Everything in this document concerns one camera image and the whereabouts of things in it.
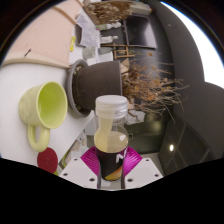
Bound wooden easel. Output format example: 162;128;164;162
99;43;136;60

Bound grey plant saucer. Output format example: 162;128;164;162
65;59;93;118

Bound small white plaster figurine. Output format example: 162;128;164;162
99;34;119;44

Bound loose white papers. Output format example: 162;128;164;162
68;131;88;158

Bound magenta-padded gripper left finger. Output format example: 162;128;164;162
59;146;101;189

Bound black wall screen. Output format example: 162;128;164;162
124;14;158;50

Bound dark pot with dried plant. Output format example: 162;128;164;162
72;49;189;124

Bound small yellow flat item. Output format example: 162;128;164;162
69;35;77;53

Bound yellow-green ceramic mug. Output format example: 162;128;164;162
18;81;69;153

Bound clear drink bottle dark label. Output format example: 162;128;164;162
93;94;130;182

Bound printed newspaper sheet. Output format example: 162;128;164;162
75;12;101;48

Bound flat round red coaster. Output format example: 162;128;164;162
36;147;59;174

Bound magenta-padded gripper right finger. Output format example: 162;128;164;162
121;146;164;190

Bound small grey cup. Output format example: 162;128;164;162
82;46;97;61

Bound light wooden board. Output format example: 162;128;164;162
1;0;84;69

